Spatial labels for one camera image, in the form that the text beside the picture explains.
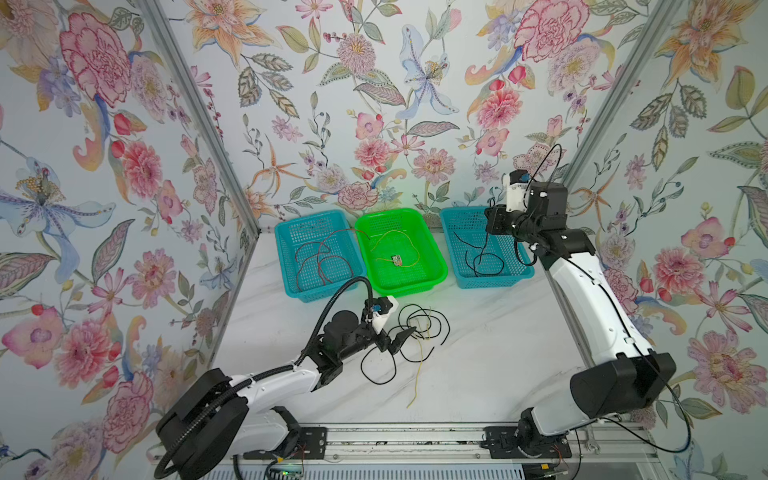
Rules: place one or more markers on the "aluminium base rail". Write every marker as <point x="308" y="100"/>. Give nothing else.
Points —
<point x="346" y="443"/>

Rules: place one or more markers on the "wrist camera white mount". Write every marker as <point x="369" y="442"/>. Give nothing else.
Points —
<point x="381" y="309"/>
<point x="516" y="185"/>

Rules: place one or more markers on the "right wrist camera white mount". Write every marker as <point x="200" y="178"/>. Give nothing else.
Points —
<point x="516" y="185"/>

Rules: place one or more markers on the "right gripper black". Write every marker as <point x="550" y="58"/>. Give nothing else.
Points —
<point x="498" y="220"/>

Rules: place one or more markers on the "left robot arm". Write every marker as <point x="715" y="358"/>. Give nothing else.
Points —
<point x="207" y="423"/>

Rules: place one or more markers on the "teal basket right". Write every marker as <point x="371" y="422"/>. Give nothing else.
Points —
<point x="481" y="260"/>

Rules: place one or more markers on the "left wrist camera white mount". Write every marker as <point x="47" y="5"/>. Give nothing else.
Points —
<point x="381" y="309"/>

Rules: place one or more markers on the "teal basket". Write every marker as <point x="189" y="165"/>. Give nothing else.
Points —
<point x="481" y="260"/>
<point x="317" y="254"/>

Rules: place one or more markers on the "teal basket left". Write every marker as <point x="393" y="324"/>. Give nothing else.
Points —
<point x="317" y="254"/>

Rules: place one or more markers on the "bright green basket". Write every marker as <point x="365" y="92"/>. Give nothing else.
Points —
<point x="400" y="232"/>

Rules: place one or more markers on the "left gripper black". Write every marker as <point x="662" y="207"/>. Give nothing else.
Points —
<point x="396" y="345"/>

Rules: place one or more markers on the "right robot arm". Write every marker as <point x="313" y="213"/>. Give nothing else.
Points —
<point x="623" y="371"/>

